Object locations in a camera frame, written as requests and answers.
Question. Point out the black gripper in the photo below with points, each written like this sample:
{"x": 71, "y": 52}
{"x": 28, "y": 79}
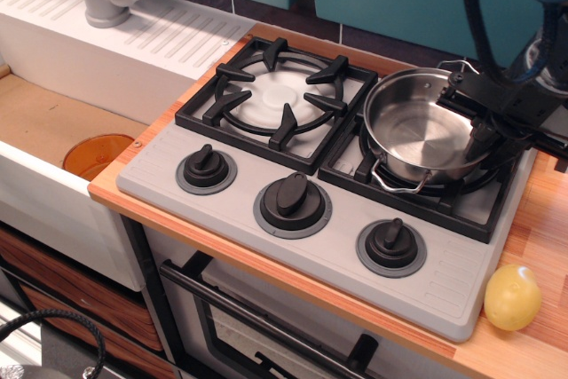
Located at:
{"x": 528, "y": 115}

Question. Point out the stainless steel pot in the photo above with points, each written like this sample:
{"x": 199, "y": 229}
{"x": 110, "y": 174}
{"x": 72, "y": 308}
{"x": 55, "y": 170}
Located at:
{"x": 415, "y": 141}

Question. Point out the yellow plastic potato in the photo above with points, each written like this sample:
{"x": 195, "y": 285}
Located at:
{"x": 512, "y": 297}

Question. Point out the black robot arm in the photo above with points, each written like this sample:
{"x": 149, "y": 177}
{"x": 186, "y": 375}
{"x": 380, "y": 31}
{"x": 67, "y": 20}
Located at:
{"x": 542, "y": 61}

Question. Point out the black right stove knob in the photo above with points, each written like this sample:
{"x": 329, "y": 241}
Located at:
{"x": 391, "y": 248}

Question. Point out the black stove knob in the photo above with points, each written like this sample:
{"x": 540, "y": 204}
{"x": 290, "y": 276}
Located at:
{"x": 206, "y": 171}
{"x": 292, "y": 208}
{"x": 391, "y": 248}

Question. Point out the grey toy stove top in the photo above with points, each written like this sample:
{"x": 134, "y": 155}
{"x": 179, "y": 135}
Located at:
{"x": 445, "y": 296}

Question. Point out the black middle stove knob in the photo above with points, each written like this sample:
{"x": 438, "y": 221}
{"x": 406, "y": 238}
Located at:
{"x": 292, "y": 208}

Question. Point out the black left stove knob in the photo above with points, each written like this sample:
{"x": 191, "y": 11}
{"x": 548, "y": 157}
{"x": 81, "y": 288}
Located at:
{"x": 206, "y": 171}

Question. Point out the black right burner grate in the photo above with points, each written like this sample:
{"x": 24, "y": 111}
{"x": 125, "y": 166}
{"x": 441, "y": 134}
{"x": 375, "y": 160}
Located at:
{"x": 471, "y": 206}

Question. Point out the black burner grate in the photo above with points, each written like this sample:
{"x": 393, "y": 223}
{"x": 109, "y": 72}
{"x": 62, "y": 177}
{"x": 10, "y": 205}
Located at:
{"x": 272, "y": 105}
{"x": 471, "y": 206}

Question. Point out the black left burner grate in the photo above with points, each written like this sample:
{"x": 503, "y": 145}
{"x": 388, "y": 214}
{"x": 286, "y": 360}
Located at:
{"x": 272, "y": 105}

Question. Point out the orange sink drain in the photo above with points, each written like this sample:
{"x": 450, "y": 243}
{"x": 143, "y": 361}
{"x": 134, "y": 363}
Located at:
{"x": 92, "y": 155}

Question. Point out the white toy sink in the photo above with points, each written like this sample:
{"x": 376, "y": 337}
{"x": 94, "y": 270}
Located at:
{"x": 63, "y": 81}

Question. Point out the wooden drawer fronts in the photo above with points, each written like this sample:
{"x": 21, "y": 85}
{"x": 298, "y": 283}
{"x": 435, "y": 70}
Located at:
{"x": 49, "y": 280}

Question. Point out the teal right wall panel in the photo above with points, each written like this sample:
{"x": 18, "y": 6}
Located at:
{"x": 441, "y": 24}

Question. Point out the oven door with black handle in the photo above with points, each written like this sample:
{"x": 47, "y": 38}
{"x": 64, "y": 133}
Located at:
{"x": 260, "y": 331}

